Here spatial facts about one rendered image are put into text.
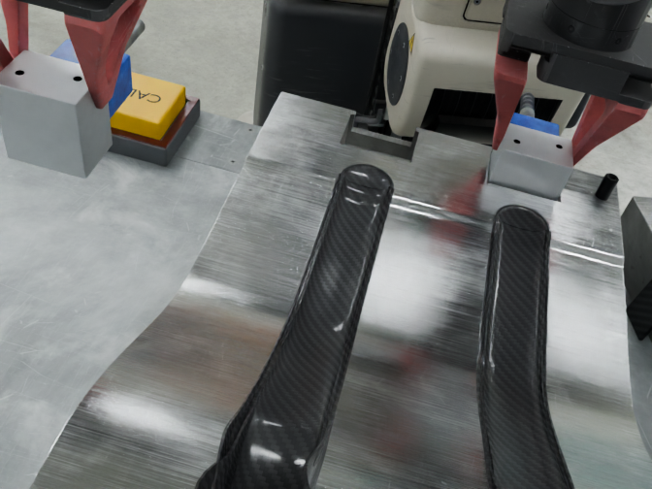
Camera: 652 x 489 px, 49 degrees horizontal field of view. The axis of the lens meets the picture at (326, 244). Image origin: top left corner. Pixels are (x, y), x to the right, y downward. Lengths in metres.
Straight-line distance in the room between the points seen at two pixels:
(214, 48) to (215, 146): 1.71
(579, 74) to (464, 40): 0.42
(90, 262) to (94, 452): 0.26
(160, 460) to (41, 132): 0.22
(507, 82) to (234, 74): 1.80
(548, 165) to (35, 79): 0.33
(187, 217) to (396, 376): 0.26
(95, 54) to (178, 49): 1.94
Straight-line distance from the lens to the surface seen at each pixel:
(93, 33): 0.37
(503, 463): 0.35
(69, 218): 0.58
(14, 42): 0.46
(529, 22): 0.47
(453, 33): 0.88
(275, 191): 0.47
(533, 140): 0.53
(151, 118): 0.61
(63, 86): 0.43
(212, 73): 2.23
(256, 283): 0.42
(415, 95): 0.89
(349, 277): 0.44
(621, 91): 0.48
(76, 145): 0.43
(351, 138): 0.56
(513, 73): 0.47
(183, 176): 0.61
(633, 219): 0.63
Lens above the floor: 1.20
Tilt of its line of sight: 45 degrees down
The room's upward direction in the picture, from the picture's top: 12 degrees clockwise
